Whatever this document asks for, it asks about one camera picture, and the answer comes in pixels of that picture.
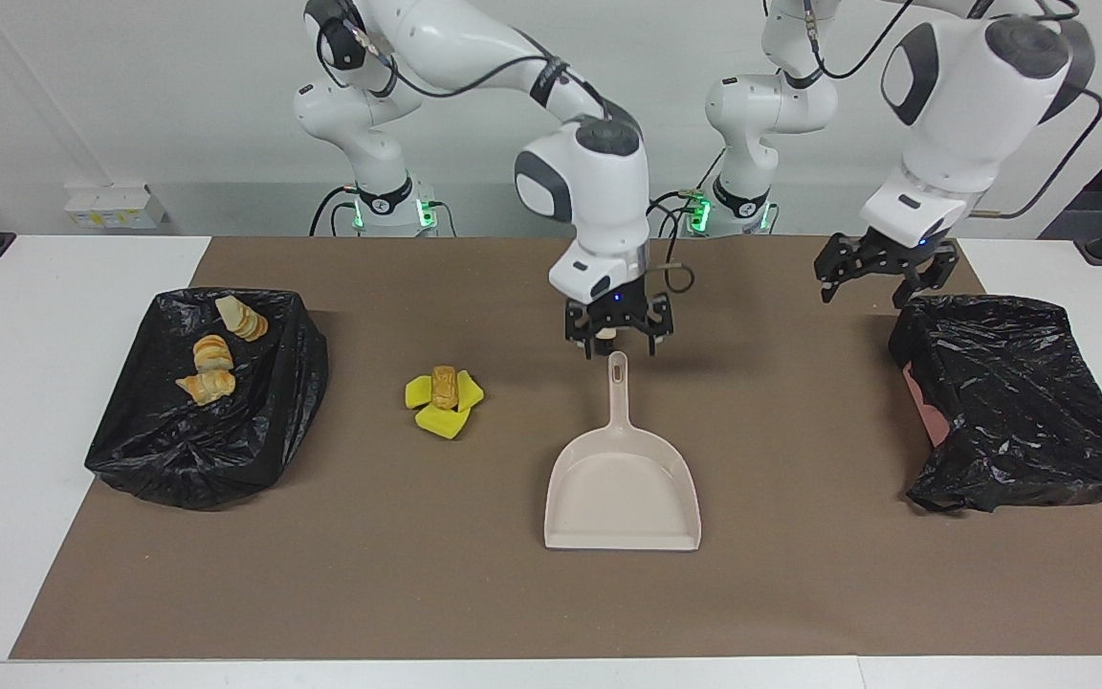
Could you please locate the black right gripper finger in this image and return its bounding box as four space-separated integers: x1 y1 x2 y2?
635 297 675 361
565 304 602 361

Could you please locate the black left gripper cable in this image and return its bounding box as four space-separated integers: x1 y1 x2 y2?
800 0 1102 219

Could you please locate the brown table mat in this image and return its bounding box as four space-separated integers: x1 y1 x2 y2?
9 235 1102 661

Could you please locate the black left arm base cable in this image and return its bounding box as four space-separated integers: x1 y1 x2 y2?
649 189 705 238

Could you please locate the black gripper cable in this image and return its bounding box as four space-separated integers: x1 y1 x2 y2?
800 0 1102 219
317 0 697 293

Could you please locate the pink plastic bin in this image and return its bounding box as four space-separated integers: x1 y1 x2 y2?
901 364 952 449

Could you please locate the black arm base cable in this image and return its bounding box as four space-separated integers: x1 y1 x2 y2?
649 189 705 238
310 185 361 237

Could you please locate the beige plastic dustpan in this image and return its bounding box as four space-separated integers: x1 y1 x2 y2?
543 350 703 553

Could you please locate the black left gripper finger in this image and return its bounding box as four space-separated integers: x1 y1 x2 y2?
893 239 960 309
814 233 873 305

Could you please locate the black right arm base cable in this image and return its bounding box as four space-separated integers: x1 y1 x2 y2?
310 185 361 237

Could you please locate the black garbage bag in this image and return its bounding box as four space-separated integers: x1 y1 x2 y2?
888 294 1102 515

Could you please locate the white wall socket box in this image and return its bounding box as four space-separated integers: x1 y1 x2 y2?
63 182 169 231

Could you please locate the bin lined with black bag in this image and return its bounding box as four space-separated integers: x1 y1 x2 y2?
84 287 330 510

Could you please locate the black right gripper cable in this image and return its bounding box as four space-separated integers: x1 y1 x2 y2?
317 0 697 293

